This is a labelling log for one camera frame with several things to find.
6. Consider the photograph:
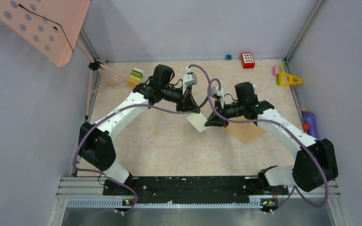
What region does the yellow triangle toy block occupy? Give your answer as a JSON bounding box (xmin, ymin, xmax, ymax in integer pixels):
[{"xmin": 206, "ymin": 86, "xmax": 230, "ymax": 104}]
[{"xmin": 277, "ymin": 72, "xmax": 303, "ymax": 86}]

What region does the pink perforated music stand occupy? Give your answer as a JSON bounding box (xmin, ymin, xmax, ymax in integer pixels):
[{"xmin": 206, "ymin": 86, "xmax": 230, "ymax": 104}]
[{"xmin": 0, "ymin": 0, "xmax": 138, "ymax": 119}]

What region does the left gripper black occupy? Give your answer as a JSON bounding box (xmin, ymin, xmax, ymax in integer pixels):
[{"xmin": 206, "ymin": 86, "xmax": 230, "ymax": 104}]
[{"xmin": 161, "ymin": 82, "xmax": 200, "ymax": 113}]

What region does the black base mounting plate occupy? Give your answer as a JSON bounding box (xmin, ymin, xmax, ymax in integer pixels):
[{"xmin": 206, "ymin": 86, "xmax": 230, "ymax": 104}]
[{"xmin": 103, "ymin": 176, "xmax": 289, "ymax": 204}]

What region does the striped coloured block stack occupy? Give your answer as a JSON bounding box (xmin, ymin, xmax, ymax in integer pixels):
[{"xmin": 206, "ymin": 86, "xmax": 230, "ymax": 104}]
[{"xmin": 127, "ymin": 67, "xmax": 144, "ymax": 86}]

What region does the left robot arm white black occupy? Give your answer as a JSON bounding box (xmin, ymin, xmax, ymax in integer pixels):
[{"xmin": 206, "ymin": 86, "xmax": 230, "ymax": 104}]
[{"xmin": 77, "ymin": 65, "xmax": 200, "ymax": 195}]

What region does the cream paper letter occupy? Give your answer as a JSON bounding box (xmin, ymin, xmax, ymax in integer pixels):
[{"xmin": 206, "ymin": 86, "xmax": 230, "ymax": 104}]
[{"xmin": 186, "ymin": 113, "xmax": 207, "ymax": 133}]

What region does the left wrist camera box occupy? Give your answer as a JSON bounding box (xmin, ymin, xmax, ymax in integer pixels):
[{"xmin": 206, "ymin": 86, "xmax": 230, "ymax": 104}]
[{"xmin": 182, "ymin": 70, "xmax": 197, "ymax": 93}]

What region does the red toy calculator block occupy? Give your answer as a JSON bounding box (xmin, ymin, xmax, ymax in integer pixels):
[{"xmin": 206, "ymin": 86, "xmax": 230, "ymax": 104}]
[{"xmin": 240, "ymin": 52, "xmax": 255, "ymax": 69}]

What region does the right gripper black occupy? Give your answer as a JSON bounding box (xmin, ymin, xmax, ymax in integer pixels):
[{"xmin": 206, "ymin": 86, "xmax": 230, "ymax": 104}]
[{"xmin": 205, "ymin": 99, "xmax": 245, "ymax": 128}]

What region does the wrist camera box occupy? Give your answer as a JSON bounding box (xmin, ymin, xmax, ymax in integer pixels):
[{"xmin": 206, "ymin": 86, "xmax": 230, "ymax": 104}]
[
  {"xmin": 211, "ymin": 86, "xmax": 225, "ymax": 108},
  {"xmin": 182, "ymin": 70, "xmax": 197, "ymax": 93}
]

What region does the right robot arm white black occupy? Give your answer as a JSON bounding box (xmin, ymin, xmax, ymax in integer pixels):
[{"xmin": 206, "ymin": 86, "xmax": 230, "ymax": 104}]
[{"xmin": 206, "ymin": 82, "xmax": 338, "ymax": 194}]

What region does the pink green toy block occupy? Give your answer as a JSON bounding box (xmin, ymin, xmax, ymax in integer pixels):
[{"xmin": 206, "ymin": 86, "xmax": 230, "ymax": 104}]
[{"xmin": 272, "ymin": 65, "xmax": 283, "ymax": 77}]

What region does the aluminium frame rail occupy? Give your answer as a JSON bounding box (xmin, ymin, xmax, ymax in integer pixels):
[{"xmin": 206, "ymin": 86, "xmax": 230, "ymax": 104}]
[{"xmin": 48, "ymin": 176, "xmax": 350, "ymax": 226}]

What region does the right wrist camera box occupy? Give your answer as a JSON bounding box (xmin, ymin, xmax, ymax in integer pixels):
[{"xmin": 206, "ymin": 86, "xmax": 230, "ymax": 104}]
[{"xmin": 211, "ymin": 86, "xmax": 225, "ymax": 108}]

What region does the brown kraft envelope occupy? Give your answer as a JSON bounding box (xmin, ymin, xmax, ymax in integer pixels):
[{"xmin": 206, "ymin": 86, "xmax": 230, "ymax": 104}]
[{"xmin": 226, "ymin": 122, "xmax": 265, "ymax": 144}]

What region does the small wooden block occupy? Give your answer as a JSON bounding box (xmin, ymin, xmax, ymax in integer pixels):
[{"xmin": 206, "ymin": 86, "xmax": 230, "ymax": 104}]
[{"xmin": 300, "ymin": 106, "xmax": 308, "ymax": 113}]

